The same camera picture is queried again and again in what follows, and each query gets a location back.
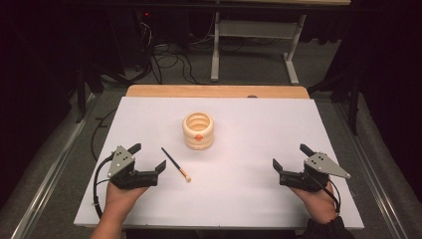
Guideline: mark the wooden table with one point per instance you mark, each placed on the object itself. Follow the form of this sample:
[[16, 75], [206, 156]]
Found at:
[[215, 91]]

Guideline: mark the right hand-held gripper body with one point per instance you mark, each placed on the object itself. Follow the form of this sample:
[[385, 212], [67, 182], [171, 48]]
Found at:
[[323, 164]]

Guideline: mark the white metal desk frame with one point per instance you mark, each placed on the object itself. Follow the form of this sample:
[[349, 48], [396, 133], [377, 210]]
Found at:
[[215, 49]]

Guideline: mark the person's left hand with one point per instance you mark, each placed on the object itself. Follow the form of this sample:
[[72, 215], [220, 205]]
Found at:
[[119, 200]]

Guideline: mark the black metal stand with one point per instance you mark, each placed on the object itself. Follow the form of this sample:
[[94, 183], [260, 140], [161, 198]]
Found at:
[[354, 106], [81, 96]]

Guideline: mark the white board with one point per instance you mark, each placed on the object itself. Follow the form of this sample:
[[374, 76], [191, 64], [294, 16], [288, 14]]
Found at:
[[232, 186]]

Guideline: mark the metal floor rail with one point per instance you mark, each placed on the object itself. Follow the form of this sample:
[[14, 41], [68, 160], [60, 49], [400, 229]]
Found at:
[[49, 186], [375, 186]]

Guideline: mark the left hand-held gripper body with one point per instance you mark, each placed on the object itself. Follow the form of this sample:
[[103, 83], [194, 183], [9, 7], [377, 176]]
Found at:
[[121, 162]]

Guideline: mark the cream ribbed brush holder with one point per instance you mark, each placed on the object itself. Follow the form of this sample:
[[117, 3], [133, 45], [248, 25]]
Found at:
[[198, 131]]

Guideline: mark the person's right hand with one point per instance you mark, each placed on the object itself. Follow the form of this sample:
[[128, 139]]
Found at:
[[318, 204]]

